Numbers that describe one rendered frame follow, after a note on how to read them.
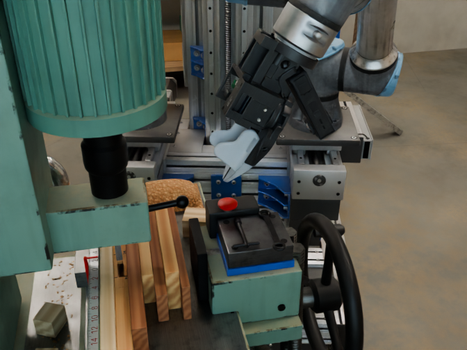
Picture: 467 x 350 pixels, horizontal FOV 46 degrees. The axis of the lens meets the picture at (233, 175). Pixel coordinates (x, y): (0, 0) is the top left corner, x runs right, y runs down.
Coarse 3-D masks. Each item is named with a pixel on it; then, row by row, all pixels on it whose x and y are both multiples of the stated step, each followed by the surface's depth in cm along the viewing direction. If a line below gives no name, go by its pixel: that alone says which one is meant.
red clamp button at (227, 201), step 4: (220, 200) 84; (224, 200) 84; (228, 200) 84; (232, 200) 84; (220, 204) 83; (224, 204) 83; (228, 204) 83; (232, 204) 83; (236, 204) 83; (220, 208) 83; (224, 208) 83; (228, 208) 82; (232, 208) 83
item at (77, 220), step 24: (72, 192) 77; (144, 192) 77; (48, 216) 73; (72, 216) 74; (96, 216) 75; (120, 216) 76; (144, 216) 76; (72, 240) 76; (96, 240) 77; (120, 240) 78; (144, 240) 79
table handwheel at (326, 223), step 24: (312, 216) 96; (336, 240) 87; (336, 264) 85; (312, 288) 95; (336, 288) 94; (312, 312) 107; (360, 312) 83; (312, 336) 104; (336, 336) 93; (360, 336) 83
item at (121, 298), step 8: (120, 264) 89; (120, 272) 87; (120, 288) 79; (128, 288) 79; (120, 296) 78; (128, 296) 78; (120, 304) 77; (128, 304) 77; (120, 312) 75; (128, 312) 75; (120, 320) 74; (128, 320) 74; (120, 328) 73; (128, 328) 73; (120, 336) 72; (128, 336) 72; (120, 344) 70; (128, 344) 70
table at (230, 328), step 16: (192, 272) 88; (192, 288) 85; (192, 304) 82; (208, 304) 82; (176, 320) 79; (192, 320) 79; (208, 320) 79; (224, 320) 79; (240, 320) 80; (272, 320) 84; (288, 320) 84; (160, 336) 77; (176, 336) 77; (192, 336) 77; (208, 336) 77; (224, 336) 77; (240, 336) 77; (256, 336) 82; (272, 336) 83; (288, 336) 83
